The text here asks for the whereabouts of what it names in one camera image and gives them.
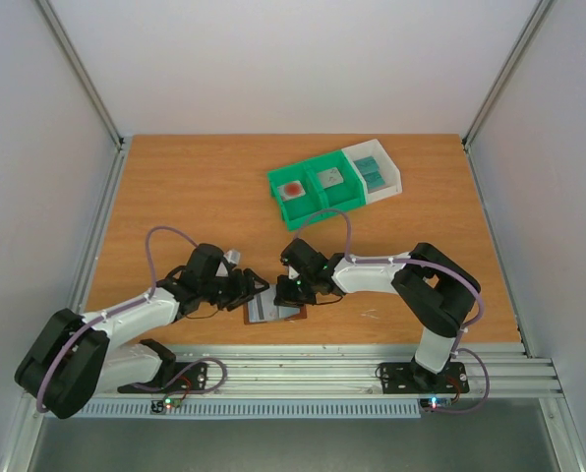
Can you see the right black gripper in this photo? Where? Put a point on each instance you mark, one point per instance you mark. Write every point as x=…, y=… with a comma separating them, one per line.
x=289, y=288

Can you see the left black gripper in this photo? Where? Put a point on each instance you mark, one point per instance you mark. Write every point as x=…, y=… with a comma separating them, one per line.
x=244, y=293

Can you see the brown leather card holder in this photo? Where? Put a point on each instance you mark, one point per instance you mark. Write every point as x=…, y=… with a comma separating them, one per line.
x=286, y=313

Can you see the white card with red print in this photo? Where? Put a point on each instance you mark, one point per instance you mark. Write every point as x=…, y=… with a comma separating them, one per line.
x=262, y=309

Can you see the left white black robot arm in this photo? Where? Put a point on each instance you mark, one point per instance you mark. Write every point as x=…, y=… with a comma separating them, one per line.
x=77, y=356

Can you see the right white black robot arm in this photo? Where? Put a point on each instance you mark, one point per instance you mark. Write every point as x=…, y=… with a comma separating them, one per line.
x=444, y=297

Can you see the grey card with red dot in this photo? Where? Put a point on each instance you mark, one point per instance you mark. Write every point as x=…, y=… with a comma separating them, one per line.
x=291, y=191

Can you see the teal card in white bin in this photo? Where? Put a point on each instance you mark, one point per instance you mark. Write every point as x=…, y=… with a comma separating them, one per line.
x=374, y=181

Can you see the green left bin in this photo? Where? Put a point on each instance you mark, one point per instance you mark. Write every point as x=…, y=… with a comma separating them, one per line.
x=295, y=210

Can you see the green bin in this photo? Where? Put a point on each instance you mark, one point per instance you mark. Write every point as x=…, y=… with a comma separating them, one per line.
x=295, y=210
x=346, y=196

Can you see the green middle bin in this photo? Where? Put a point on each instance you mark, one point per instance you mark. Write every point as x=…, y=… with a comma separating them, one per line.
x=346, y=196

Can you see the left circuit board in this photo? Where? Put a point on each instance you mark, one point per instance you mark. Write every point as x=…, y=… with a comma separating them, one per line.
x=163, y=406

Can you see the circuit board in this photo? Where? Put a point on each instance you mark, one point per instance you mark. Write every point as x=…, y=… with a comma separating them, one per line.
x=163, y=406
x=434, y=403

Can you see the right circuit board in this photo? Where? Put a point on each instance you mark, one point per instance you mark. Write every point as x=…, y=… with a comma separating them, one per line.
x=434, y=403

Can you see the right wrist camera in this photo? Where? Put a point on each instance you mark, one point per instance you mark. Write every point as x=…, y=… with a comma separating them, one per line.
x=291, y=266

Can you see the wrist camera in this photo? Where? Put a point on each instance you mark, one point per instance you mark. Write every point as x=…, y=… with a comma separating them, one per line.
x=291, y=266
x=232, y=258

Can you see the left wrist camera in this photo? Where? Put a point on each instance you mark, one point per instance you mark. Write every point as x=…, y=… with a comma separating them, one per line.
x=232, y=258

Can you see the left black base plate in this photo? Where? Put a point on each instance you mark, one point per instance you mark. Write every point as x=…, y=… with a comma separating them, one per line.
x=190, y=378

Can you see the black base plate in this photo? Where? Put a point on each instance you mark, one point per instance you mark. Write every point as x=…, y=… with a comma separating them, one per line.
x=190, y=378
x=401, y=378

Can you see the grey slotted cable duct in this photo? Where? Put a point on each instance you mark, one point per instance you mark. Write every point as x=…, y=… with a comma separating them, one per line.
x=253, y=409

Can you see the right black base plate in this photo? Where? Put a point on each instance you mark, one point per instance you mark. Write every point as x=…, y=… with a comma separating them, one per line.
x=401, y=378

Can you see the aluminium front rail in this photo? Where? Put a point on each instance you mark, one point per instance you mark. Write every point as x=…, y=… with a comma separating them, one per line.
x=348, y=370

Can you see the left aluminium frame post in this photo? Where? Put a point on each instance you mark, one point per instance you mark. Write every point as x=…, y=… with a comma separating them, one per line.
x=67, y=46

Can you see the aluminium frame post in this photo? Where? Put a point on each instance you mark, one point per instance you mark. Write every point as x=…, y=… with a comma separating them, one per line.
x=67, y=46
x=520, y=46

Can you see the right aluminium frame post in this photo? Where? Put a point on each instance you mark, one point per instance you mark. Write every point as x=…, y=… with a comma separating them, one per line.
x=520, y=46

